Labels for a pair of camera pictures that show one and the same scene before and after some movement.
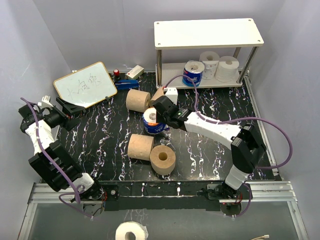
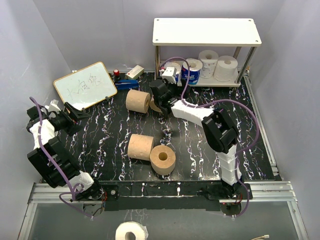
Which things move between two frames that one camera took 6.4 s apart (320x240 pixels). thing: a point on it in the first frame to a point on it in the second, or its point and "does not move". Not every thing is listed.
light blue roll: (149, 123) to (178, 76)
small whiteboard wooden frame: (86, 86) does not move
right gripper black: (160, 117) to (178, 93)
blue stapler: (127, 84) does not move
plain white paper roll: (227, 69) does not move
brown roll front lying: (140, 146) does not move
